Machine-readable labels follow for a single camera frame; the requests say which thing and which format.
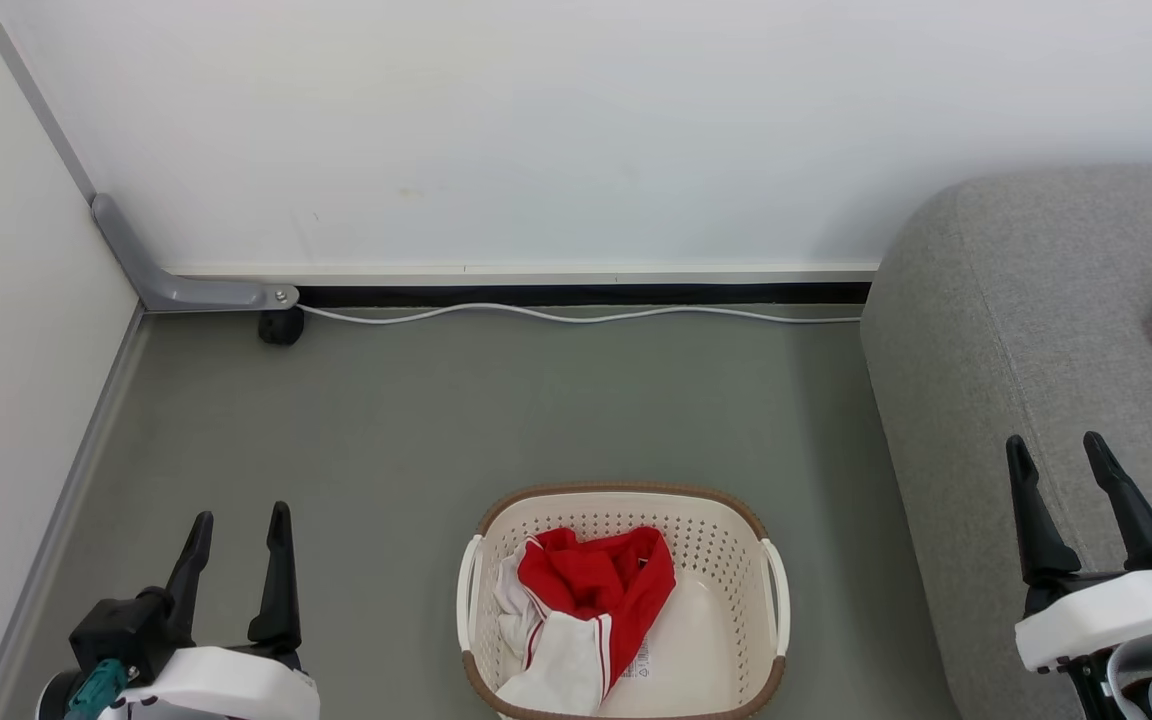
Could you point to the grey metal partition foot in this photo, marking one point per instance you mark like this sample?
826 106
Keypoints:
196 293

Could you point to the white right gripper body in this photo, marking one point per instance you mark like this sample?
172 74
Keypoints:
1106 610

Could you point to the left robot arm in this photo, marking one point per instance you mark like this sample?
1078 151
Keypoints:
49 702

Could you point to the paper label sticker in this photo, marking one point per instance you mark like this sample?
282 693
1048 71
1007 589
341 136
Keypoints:
638 662

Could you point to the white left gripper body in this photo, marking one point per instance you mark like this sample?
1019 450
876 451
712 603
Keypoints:
226 690

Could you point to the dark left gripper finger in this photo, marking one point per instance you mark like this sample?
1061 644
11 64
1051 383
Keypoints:
279 590
191 580

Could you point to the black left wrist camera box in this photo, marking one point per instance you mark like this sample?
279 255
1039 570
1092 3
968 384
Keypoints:
116 630

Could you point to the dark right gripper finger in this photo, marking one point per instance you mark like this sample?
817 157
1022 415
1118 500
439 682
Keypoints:
1041 530
1131 520

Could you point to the cream perforated laundry basket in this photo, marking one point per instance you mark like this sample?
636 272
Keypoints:
726 560

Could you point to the grey fabric sofa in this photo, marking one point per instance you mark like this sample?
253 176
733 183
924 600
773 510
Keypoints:
1036 380

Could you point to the black caster wheel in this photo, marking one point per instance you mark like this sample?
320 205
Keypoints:
281 327

